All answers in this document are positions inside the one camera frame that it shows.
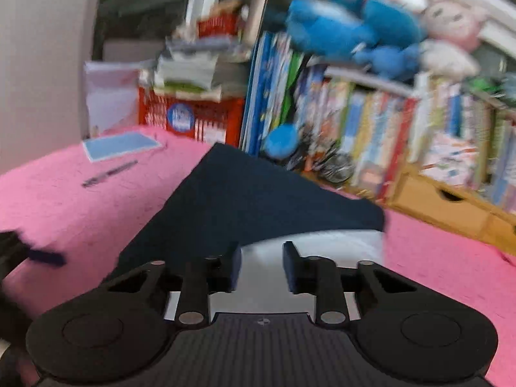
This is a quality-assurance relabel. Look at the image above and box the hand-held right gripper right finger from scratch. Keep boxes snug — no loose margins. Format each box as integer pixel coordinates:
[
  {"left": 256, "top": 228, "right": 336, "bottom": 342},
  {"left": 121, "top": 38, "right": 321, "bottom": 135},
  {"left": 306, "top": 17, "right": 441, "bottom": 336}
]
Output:
[{"left": 282, "top": 241, "right": 420, "bottom": 327}]

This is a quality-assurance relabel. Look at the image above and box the blue plush ball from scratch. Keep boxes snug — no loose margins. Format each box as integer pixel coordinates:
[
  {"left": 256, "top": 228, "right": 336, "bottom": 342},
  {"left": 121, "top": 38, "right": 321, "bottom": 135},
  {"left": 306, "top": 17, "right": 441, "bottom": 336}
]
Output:
[{"left": 262, "top": 124, "right": 301, "bottom": 159}]

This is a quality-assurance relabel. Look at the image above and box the row of paperback books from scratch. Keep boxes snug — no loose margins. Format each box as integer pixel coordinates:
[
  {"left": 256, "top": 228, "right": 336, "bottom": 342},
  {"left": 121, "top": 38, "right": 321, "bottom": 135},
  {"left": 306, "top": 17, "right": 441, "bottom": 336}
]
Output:
[{"left": 294, "top": 66, "right": 420, "bottom": 202}]

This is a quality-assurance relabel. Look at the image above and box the stack of paper workbooks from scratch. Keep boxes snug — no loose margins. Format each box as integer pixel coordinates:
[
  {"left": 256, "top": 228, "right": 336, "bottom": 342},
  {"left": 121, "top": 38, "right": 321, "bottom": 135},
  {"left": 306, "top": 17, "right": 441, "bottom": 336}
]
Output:
[{"left": 139, "top": 36, "right": 253, "bottom": 103}]

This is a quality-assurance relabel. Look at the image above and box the white paper bag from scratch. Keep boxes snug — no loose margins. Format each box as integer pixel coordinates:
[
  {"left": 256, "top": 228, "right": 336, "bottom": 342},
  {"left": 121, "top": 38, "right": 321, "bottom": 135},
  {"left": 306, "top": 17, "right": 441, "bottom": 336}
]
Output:
[{"left": 84, "top": 61, "right": 142, "bottom": 138}]

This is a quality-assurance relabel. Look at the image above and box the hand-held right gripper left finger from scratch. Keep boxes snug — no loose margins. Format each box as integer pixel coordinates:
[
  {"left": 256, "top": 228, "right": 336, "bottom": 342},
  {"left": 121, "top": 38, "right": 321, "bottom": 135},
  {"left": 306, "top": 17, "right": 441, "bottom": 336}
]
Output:
[{"left": 98, "top": 242, "right": 243, "bottom": 327}]

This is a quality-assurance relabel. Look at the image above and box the white patterned cardboard box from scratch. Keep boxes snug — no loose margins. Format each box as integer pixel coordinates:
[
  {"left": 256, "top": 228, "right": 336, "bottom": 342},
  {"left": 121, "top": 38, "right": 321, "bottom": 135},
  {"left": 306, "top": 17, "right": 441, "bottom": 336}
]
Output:
[{"left": 421, "top": 133, "right": 482, "bottom": 188}]

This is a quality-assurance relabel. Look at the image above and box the wooden drawer organizer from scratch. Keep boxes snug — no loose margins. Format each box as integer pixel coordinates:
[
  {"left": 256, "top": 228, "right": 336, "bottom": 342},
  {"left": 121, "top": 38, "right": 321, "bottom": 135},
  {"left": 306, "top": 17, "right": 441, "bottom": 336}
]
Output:
[{"left": 389, "top": 165, "right": 516, "bottom": 256}]

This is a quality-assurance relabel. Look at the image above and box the small red basket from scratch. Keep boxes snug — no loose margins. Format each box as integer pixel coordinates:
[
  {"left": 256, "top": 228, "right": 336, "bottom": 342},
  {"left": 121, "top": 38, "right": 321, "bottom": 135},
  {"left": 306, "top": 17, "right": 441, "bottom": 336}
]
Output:
[{"left": 197, "top": 12, "right": 243, "bottom": 39}]

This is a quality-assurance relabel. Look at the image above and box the light blue notebook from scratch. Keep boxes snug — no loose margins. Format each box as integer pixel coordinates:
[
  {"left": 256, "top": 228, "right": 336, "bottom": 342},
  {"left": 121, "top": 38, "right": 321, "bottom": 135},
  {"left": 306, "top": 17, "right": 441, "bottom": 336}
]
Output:
[{"left": 83, "top": 131, "right": 164, "bottom": 163}]

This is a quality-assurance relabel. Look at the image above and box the row of tall blue workbooks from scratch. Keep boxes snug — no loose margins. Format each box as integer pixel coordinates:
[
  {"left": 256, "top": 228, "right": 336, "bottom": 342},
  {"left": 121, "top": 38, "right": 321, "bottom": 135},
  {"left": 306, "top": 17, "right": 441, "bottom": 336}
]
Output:
[{"left": 240, "top": 32, "right": 305, "bottom": 158}]

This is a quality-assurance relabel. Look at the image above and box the pink white rabbit plush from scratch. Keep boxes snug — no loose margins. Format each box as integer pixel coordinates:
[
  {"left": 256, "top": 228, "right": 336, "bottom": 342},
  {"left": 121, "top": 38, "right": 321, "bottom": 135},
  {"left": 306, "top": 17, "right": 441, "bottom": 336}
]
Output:
[{"left": 419, "top": 0, "right": 490, "bottom": 79}]

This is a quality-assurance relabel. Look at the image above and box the black model bicycle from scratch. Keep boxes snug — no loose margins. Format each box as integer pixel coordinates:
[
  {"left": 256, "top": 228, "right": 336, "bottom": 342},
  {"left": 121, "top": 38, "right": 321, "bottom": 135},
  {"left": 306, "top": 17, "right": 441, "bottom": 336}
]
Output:
[{"left": 288, "top": 145, "right": 357, "bottom": 184}]

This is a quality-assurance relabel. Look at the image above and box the red plastic crate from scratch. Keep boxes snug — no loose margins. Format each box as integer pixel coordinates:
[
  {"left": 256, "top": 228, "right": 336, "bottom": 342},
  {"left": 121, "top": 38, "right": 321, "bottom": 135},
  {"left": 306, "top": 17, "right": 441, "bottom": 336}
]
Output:
[{"left": 137, "top": 86, "right": 246, "bottom": 148}]

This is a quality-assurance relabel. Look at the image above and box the blue cat plush toy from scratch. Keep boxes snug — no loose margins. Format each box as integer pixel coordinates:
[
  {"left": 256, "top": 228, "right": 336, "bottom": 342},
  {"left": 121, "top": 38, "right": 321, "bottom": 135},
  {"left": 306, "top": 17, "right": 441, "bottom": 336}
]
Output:
[{"left": 334, "top": 0, "right": 424, "bottom": 81}]

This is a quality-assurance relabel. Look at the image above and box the navy and white jacket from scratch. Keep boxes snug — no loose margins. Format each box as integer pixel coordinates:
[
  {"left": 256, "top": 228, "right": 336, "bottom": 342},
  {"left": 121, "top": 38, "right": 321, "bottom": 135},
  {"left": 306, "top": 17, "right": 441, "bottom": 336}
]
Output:
[{"left": 103, "top": 143, "right": 388, "bottom": 319}]

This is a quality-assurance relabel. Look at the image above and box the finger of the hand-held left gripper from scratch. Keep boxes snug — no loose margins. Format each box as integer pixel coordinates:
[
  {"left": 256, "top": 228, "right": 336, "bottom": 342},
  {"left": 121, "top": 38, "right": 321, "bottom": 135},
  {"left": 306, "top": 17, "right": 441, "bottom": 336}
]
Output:
[{"left": 0, "top": 230, "right": 67, "bottom": 281}]

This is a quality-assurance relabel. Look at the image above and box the pink rabbit print towel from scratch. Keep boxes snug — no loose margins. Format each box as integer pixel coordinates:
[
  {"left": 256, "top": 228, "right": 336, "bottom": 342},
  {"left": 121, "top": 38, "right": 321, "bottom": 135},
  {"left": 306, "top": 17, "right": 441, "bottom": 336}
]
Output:
[{"left": 0, "top": 125, "right": 516, "bottom": 387}]

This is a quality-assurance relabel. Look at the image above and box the grey pen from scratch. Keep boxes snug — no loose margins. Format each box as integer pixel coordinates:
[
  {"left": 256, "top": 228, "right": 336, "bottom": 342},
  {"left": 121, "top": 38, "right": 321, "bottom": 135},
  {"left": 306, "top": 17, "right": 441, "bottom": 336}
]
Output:
[{"left": 82, "top": 160, "right": 138, "bottom": 188}]

